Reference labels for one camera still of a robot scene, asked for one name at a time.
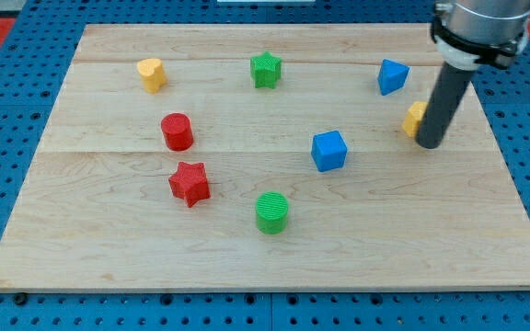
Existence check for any red star block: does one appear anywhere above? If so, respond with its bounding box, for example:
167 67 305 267
168 162 211 208

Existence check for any green star block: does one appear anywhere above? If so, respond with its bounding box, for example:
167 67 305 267
250 51 282 89

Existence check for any blue triangle block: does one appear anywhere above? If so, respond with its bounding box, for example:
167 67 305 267
377 59 409 96

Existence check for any green cylinder block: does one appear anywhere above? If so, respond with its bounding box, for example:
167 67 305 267
255 191 289 234

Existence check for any blue cube block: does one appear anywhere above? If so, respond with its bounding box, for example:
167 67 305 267
311 131 348 172

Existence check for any red cylinder block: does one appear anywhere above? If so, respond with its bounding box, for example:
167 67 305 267
160 113 194 152

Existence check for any light wooden board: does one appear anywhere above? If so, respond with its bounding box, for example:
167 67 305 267
0 24 530 293

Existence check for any yellow heart block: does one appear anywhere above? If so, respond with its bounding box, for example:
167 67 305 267
136 58 167 94

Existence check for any yellow block behind rod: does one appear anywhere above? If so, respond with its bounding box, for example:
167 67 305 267
401 101 428 138

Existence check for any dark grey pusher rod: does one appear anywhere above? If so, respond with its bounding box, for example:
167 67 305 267
415 63 474 149

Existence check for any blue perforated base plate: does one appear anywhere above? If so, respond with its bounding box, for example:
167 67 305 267
0 1 530 330

